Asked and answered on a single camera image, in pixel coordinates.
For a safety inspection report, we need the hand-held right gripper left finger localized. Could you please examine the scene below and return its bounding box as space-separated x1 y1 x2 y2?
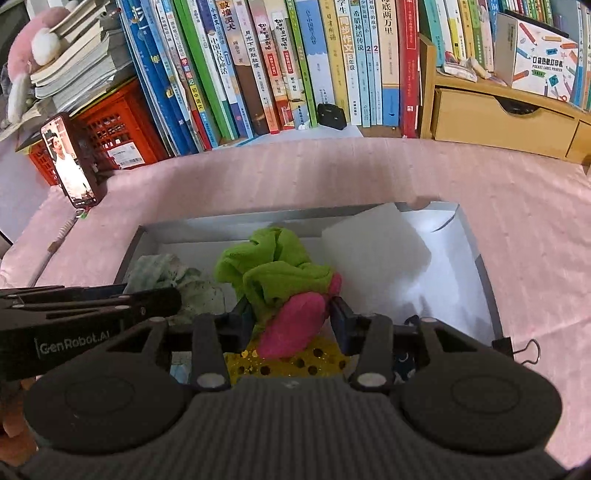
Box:
104 298 254 393

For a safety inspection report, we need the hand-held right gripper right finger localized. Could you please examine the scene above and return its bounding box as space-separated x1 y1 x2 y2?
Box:
330 298 490 393

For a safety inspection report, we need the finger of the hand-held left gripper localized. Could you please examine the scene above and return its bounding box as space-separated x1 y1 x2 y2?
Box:
0 285 182 325

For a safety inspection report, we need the gold sequin bow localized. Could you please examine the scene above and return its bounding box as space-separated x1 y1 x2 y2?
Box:
224 336 352 386

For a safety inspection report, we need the green checkered cloth scrunchie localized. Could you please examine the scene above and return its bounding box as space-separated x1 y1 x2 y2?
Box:
124 254 227 324

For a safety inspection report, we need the grey cardboard box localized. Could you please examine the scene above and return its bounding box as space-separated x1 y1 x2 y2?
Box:
113 200 506 370

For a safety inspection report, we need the white translucent board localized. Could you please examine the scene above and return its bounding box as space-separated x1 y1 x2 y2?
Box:
0 134 51 241

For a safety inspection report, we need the smartphone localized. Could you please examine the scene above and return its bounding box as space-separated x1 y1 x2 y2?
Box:
41 113 105 208

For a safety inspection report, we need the black binder clip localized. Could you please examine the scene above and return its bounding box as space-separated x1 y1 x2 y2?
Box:
492 337 541 365

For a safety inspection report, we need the red plastic crate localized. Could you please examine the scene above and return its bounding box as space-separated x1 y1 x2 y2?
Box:
28 78 169 185

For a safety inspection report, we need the pink tablecloth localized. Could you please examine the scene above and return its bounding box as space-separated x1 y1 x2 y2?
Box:
0 136 591 467

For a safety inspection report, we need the small black toy handbag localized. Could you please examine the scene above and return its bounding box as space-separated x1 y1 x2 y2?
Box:
316 103 348 131

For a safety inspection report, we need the stack of lying books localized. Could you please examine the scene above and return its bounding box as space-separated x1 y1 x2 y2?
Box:
16 0 134 139

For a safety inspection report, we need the wooden drawer organizer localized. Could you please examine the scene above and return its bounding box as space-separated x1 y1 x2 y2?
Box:
418 32 591 164

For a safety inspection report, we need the row of tall colourful books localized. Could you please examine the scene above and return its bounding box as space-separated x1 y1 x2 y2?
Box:
115 0 421 158

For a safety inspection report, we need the pink plush toy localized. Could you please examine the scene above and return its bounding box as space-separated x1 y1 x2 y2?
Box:
7 7 70 125

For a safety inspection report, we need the row of green spined books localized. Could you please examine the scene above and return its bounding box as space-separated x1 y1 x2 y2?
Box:
418 0 497 77

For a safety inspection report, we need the white printed carton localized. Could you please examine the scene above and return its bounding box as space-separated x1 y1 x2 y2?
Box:
494 11 583 100

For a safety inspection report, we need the grey cord lanyard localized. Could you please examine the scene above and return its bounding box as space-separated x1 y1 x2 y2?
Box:
28 208 88 287

